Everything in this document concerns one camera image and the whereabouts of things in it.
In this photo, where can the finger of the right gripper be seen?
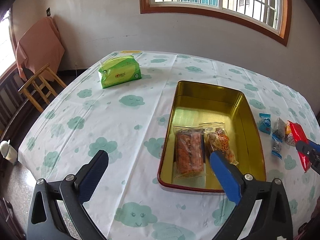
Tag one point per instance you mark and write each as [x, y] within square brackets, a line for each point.
[315, 146]
[310, 153]

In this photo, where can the red snack packet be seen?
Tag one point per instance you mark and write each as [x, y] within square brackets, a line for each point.
[299, 135]

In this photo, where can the white trash bin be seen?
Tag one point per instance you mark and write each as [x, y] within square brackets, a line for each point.
[8, 152]

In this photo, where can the gold red toffee tin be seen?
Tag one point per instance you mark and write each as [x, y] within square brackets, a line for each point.
[205, 118]

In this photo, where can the white cloud-print tablecloth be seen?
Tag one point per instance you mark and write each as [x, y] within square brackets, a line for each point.
[129, 122]

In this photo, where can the small blue candy packet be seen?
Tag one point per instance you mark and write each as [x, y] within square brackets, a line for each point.
[265, 123]

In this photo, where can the dark seed snack packet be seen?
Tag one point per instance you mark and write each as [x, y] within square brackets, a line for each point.
[279, 129]

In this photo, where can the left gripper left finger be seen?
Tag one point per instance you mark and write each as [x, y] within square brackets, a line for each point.
[45, 220]

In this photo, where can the green tissue pack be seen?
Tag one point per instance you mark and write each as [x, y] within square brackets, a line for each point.
[118, 70]

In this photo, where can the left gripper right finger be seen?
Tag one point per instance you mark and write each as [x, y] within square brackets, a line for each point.
[273, 220]

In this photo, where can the wooden stool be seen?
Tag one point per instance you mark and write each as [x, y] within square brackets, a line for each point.
[42, 86]

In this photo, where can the brown-framed window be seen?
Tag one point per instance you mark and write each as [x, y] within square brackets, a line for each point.
[269, 17]

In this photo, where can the orange cracker snack pack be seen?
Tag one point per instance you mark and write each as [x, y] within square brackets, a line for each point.
[189, 151]

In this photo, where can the black wall switch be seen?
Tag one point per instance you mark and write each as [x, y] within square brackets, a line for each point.
[48, 12]

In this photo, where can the clear orange-print snack bag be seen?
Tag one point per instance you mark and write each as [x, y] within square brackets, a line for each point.
[217, 139]

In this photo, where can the blue-edged seed packet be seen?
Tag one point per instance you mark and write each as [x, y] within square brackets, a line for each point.
[276, 146]

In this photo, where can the pink cloth-covered furniture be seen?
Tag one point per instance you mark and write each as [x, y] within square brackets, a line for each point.
[40, 45]

